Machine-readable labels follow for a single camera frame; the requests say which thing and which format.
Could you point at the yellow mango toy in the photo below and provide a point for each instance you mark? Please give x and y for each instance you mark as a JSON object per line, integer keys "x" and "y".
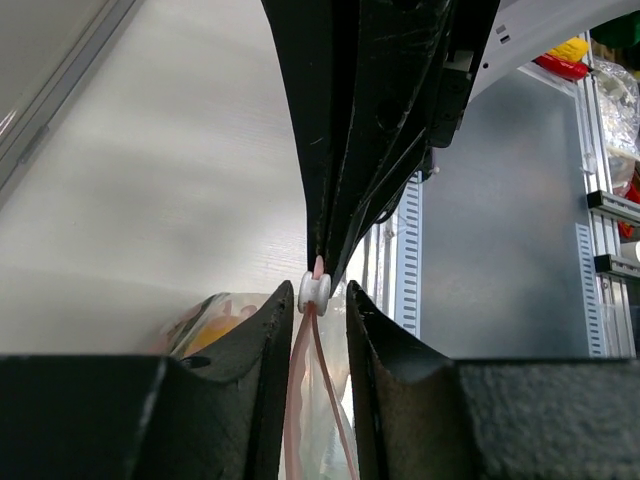
{"x": 210, "y": 333}

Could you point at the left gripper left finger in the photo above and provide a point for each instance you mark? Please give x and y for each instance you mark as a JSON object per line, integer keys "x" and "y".
{"x": 217, "y": 414}

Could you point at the white slotted cable duct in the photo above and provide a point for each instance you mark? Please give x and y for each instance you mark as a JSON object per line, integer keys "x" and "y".
{"x": 408, "y": 231}

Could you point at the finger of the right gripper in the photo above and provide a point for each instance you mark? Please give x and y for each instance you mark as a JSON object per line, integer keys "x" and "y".
{"x": 416, "y": 63}
{"x": 316, "y": 47}

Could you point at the aluminium mounting rail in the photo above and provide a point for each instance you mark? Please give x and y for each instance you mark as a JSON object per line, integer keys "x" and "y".
{"x": 374, "y": 263}

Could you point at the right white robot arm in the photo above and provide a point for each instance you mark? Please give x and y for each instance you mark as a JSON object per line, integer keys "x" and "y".
{"x": 521, "y": 31}

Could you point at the clear plastic tray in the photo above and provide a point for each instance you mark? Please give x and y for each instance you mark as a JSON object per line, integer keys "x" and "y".
{"x": 46, "y": 49}

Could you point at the clear zip top bag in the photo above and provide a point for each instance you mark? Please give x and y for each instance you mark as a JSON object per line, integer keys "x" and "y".
{"x": 324, "y": 444}

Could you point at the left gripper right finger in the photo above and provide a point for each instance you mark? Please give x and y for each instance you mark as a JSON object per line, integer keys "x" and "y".
{"x": 421, "y": 415}

